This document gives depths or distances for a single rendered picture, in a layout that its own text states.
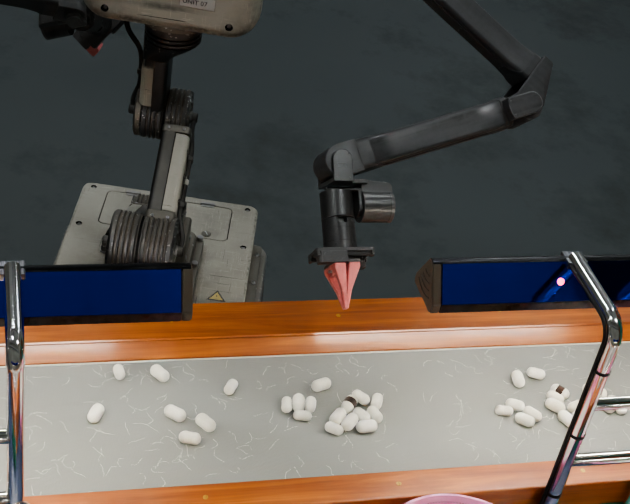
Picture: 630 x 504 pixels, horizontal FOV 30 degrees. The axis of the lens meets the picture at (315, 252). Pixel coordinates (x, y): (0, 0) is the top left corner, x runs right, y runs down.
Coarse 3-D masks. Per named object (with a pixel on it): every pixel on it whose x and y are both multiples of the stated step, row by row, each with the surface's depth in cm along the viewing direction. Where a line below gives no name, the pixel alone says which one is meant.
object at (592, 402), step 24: (576, 264) 177; (600, 288) 172; (600, 312) 169; (600, 360) 170; (600, 384) 172; (576, 408) 176; (600, 408) 176; (624, 408) 177; (576, 432) 178; (576, 456) 182; (600, 456) 184; (624, 456) 185; (552, 480) 185
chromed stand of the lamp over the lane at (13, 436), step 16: (0, 272) 157; (16, 272) 156; (16, 288) 153; (16, 304) 151; (16, 320) 148; (16, 336) 146; (16, 352) 146; (16, 368) 146; (16, 384) 148; (16, 400) 149; (16, 416) 151; (0, 432) 153; (16, 432) 153; (16, 448) 154; (16, 464) 156; (16, 480) 158; (0, 496) 160; (16, 496) 160
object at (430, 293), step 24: (432, 264) 173; (456, 264) 174; (480, 264) 175; (504, 264) 176; (528, 264) 177; (552, 264) 178; (600, 264) 180; (624, 264) 181; (432, 288) 173; (456, 288) 174; (480, 288) 175; (504, 288) 176; (528, 288) 177; (552, 288) 178; (576, 288) 179; (624, 288) 182; (432, 312) 175; (456, 312) 176
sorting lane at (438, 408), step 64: (0, 384) 192; (64, 384) 194; (128, 384) 196; (192, 384) 199; (256, 384) 201; (384, 384) 206; (448, 384) 208; (512, 384) 211; (576, 384) 213; (0, 448) 181; (64, 448) 183; (128, 448) 185; (192, 448) 187; (256, 448) 189; (320, 448) 191; (384, 448) 194; (448, 448) 196; (512, 448) 198
